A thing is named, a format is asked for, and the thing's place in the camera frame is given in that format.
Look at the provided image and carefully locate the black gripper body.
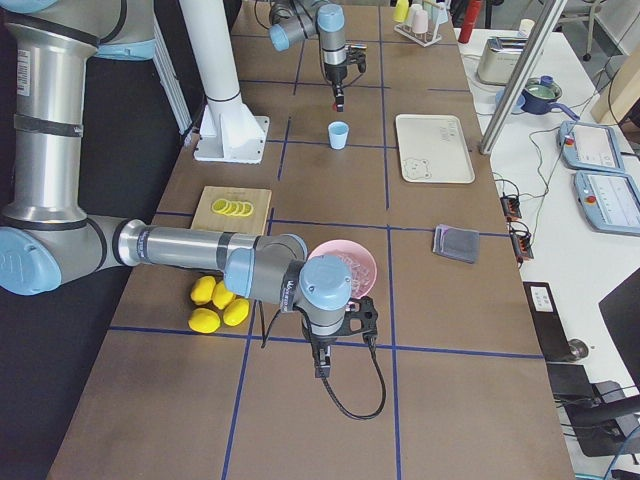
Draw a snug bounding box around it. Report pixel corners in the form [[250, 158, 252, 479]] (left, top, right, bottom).
[[302, 327, 337, 354], [324, 63, 348, 88]]

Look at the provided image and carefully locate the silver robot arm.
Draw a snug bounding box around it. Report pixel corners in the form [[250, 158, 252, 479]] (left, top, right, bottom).
[[1, 1, 351, 378], [269, 1, 348, 112]]

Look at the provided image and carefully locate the light blue plastic cup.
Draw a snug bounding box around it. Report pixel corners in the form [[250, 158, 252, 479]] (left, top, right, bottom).
[[327, 121, 349, 150]]

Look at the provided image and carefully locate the pile of ice cubes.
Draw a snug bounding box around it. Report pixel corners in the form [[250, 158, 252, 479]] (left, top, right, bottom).
[[337, 253, 377, 298]]

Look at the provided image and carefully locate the yellow cup on rack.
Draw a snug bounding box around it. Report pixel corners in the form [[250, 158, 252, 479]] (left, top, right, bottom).
[[393, 0, 410, 24]]

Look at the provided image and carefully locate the pink cup on rack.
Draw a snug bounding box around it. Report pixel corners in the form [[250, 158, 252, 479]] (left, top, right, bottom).
[[410, 10, 429, 35]]

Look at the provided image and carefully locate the pink bowl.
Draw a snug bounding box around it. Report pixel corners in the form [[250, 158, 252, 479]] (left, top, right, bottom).
[[305, 239, 379, 301]]

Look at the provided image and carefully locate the yellow lemon middle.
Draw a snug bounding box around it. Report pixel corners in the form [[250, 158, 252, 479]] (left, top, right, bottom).
[[222, 298, 250, 327]]

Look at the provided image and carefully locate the yellow lemon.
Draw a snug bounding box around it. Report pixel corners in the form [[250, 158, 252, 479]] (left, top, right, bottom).
[[188, 308, 222, 334], [190, 275, 217, 306], [211, 280, 236, 310], [222, 298, 250, 327]]

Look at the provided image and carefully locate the cream bear serving tray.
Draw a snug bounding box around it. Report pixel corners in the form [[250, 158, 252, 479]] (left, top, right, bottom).
[[395, 114, 475, 184]]

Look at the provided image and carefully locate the yellow lemon top right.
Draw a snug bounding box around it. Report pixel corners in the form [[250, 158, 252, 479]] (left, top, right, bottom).
[[211, 280, 236, 310]]

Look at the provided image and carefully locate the yellow lemon bottom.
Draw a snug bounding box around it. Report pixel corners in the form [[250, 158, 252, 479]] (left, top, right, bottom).
[[188, 308, 222, 334]]

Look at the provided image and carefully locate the yellow lemon top left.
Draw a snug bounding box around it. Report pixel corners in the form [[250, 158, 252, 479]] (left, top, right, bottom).
[[190, 275, 217, 306]]

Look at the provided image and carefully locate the red bottle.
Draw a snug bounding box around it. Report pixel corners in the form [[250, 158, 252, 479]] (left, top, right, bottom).
[[458, 0, 483, 44]]

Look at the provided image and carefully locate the lemon slices row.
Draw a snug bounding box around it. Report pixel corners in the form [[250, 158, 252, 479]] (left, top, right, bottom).
[[211, 198, 254, 218]]

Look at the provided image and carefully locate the wooden cutting board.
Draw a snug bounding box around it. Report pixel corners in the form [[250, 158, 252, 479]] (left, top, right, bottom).
[[191, 186, 272, 235]]

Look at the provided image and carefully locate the grey folded cloth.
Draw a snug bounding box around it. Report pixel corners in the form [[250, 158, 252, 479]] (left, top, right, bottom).
[[443, 225, 480, 264]]

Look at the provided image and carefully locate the blue bowl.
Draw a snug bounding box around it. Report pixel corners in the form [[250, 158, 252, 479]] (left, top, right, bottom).
[[494, 89, 526, 115]]

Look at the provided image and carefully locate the blue saucepan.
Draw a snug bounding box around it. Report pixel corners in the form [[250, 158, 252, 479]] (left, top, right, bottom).
[[522, 75, 580, 121]]

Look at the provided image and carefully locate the teach pendant far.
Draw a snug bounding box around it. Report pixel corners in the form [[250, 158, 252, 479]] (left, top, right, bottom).
[[558, 120, 625, 173]]

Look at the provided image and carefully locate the teach pendant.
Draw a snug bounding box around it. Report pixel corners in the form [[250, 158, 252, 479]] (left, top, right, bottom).
[[573, 170, 639, 236], [558, 120, 625, 173]]

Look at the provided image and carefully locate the teach pendant near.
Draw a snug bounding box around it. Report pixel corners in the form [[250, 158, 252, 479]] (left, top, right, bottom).
[[573, 170, 639, 236]]

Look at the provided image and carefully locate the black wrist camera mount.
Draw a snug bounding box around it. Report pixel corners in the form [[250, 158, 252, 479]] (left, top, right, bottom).
[[347, 48, 367, 74]]

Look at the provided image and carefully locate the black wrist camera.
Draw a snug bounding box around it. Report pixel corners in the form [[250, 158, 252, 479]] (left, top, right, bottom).
[[342, 296, 378, 345]]

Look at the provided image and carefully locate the white wire cup rack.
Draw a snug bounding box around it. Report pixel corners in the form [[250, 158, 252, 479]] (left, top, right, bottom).
[[393, 0, 449, 47]]

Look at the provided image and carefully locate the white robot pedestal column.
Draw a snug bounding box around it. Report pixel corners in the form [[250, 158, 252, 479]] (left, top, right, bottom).
[[180, 0, 270, 164]]

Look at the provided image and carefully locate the aluminium frame post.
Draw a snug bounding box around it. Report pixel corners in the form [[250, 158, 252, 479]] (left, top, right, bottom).
[[479, 0, 567, 155]]

